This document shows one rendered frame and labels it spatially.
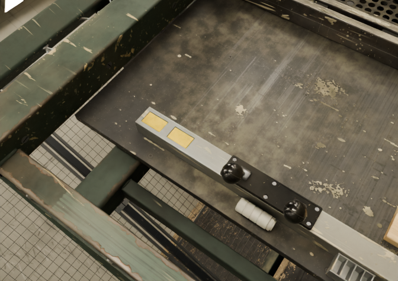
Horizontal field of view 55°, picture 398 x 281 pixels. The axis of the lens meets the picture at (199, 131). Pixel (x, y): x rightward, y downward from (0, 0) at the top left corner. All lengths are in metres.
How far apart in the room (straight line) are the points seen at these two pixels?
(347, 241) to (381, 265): 0.07
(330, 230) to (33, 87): 0.66
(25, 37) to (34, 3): 4.85
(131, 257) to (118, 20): 0.55
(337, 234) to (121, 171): 0.46
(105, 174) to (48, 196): 0.14
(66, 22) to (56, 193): 0.83
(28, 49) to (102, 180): 0.69
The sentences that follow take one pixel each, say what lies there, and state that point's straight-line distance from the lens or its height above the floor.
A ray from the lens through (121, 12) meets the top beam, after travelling 0.99.
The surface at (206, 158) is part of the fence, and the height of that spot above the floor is 1.56.
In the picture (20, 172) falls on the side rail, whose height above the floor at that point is 1.81.
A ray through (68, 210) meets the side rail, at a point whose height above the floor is 1.69.
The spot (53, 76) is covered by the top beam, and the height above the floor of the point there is 1.91.
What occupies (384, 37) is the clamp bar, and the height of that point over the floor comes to 1.43.
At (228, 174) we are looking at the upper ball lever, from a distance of 0.64.
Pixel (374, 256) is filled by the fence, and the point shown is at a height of 1.26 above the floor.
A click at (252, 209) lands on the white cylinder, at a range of 0.76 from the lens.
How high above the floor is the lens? 1.74
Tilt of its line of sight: 10 degrees down
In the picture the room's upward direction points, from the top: 46 degrees counter-clockwise
